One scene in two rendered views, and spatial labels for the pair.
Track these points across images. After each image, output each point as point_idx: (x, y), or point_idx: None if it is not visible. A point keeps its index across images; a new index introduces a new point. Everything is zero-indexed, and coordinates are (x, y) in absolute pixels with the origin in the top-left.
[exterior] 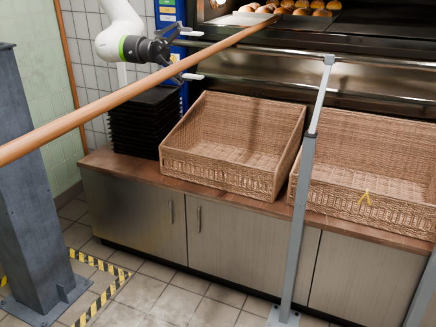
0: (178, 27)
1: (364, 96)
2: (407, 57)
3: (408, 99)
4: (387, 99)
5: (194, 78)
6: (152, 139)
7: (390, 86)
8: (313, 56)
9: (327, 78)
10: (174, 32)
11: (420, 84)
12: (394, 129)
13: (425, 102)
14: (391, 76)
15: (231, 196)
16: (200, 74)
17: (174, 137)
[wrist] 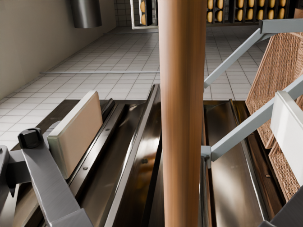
0: (22, 155)
1: (267, 214)
2: (209, 194)
3: (253, 179)
4: (261, 193)
5: (290, 102)
6: None
7: (245, 200)
8: (200, 166)
9: (227, 134)
10: (33, 165)
11: (236, 182)
12: (295, 184)
13: (251, 168)
14: (234, 204)
15: None
16: (275, 137)
17: None
